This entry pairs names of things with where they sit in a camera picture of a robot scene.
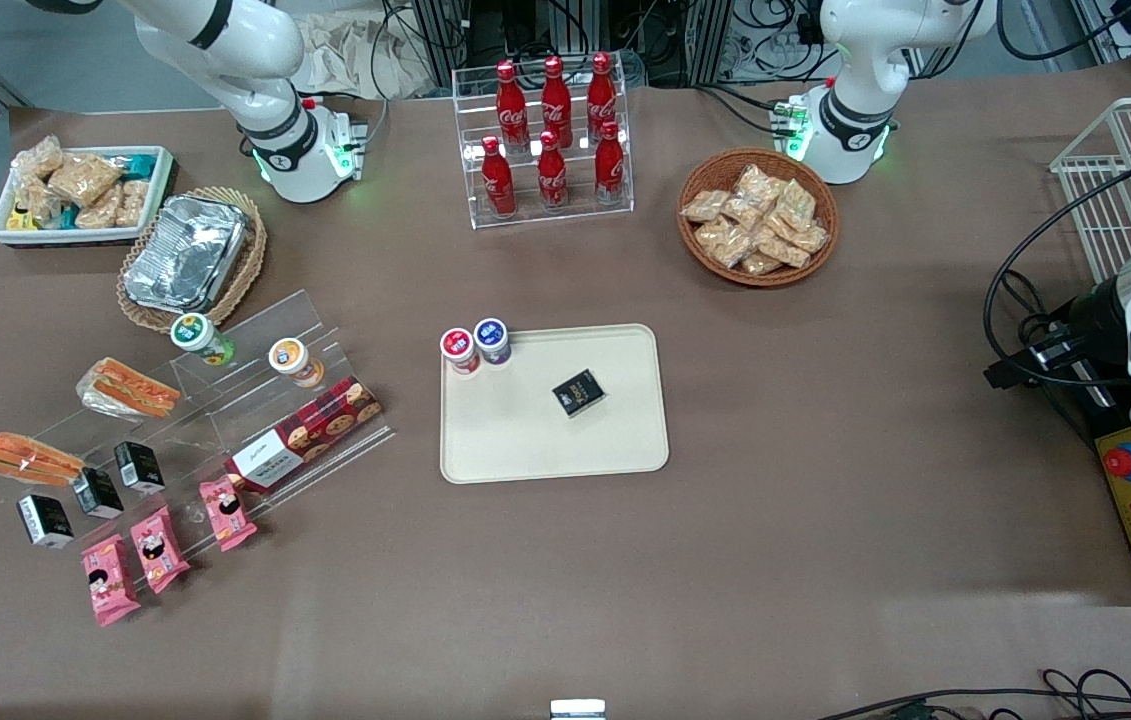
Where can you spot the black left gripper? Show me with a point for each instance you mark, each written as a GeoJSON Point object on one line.
{"type": "Point", "coordinates": [1092, 313]}

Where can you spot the plastic sandwich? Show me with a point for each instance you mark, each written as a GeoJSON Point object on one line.
{"type": "Point", "coordinates": [130, 388]}
{"type": "Point", "coordinates": [25, 460]}

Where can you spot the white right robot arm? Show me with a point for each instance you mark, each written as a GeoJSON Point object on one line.
{"type": "Point", "coordinates": [225, 45]}

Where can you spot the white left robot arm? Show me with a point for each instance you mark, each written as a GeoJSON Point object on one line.
{"type": "Point", "coordinates": [865, 60]}

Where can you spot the cream plastic tray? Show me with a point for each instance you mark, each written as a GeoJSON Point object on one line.
{"type": "Point", "coordinates": [525, 440]}

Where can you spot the yellow snack packet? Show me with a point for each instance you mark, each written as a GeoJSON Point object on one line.
{"type": "Point", "coordinates": [20, 218]}

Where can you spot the small black white carton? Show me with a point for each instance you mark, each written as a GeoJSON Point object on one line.
{"type": "Point", "coordinates": [99, 492]}
{"type": "Point", "coordinates": [46, 521]}
{"type": "Point", "coordinates": [140, 468]}

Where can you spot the clear bag of crackers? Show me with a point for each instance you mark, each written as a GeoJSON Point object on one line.
{"type": "Point", "coordinates": [85, 178]}
{"type": "Point", "coordinates": [101, 208]}
{"type": "Point", "coordinates": [133, 203]}
{"type": "Point", "coordinates": [35, 202]}
{"type": "Point", "coordinates": [37, 158]}

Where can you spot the clear bag of cereal bites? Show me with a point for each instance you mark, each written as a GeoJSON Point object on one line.
{"type": "Point", "coordinates": [715, 234]}
{"type": "Point", "coordinates": [809, 238]}
{"type": "Point", "coordinates": [743, 213]}
{"type": "Point", "coordinates": [783, 248]}
{"type": "Point", "coordinates": [705, 206]}
{"type": "Point", "coordinates": [763, 264]}
{"type": "Point", "coordinates": [737, 250]}
{"type": "Point", "coordinates": [796, 205]}
{"type": "Point", "coordinates": [757, 184]}

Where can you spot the green lid drink bottle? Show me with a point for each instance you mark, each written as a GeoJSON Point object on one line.
{"type": "Point", "coordinates": [195, 332]}

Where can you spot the pink snack packet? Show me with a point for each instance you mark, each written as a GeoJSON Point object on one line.
{"type": "Point", "coordinates": [228, 513]}
{"type": "Point", "coordinates": [109, 580]}
{"type": "Point", "coordinates": [160, 549]}

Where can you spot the aluminium foil container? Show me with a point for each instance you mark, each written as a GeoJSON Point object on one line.
{"type": "Point", "coordinates": [185, 252]}

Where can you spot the teal snack packet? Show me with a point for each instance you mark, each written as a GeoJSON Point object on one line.
{"type": "Point", "coordinates": [141, 166]}

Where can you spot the white rectangular bin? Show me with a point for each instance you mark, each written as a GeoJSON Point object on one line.
{"type": "Point", "coordinates": [160, 185]}

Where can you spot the clear acrylic stepped display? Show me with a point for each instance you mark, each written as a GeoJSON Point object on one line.
{"type": "Point", "coordinates": [255, 400]}

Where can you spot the flat wicker basket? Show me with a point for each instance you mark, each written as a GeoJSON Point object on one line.
{"type": "Point", "coordinates": [250, 250]}

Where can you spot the round brown wicker bowl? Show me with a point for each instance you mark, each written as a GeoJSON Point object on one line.
{"type": "Point", "coordinates": [695, 250]}

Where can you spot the orange lid drink bottle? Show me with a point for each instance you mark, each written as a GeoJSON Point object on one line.
{"type": "Point", "coordinates": [289, 356]}

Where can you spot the red plaid cookie box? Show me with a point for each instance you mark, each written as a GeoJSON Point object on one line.
{"type": "Point", "coordinates": [310, 430]}

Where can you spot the small black box gold print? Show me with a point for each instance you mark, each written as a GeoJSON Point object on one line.
{"type": "Point", "coordinates": [579, 392]}

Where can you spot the red cola bottle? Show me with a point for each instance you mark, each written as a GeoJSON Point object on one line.
{"type": "Point", "coordinates": [552, 178]}
{"type": "Point", "coordinates": [511, 110]}
{"type": "Point", "coordinates": [602, 98]}
{"type": "Point", "coordinates": [609, 170]}
{"type": "Point", "coordinates": [498, 185]}
{"type": "Point", "coordinates": [556, 105]}

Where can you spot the clear acrylic bottle rack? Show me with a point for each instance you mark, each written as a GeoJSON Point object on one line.
{"type": "Point", "coordinates": [575, 205]}

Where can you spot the blue lid drink bottle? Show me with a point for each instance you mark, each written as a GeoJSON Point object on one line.
{"type": "Point", "coordinates": [491, 338]}

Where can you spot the red lid drink bottle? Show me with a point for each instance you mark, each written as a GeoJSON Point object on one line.
{"type": "Point", "coordinates": [459, 346]}

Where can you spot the crumpled beige cloth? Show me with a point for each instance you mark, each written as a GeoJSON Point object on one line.
{"type": "Point", "coordinates": [355, 55]}

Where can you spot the small white device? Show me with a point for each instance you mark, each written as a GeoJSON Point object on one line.
{"type": "Point", "coordinates": [577, 710]}

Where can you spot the metal equipment rack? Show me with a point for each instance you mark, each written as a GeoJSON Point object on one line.
{"type": "Point", "coordinates": [575, 30]}

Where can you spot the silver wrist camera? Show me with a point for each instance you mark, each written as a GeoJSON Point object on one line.
{"type": "Point", "coordinates": [1057, 350]}

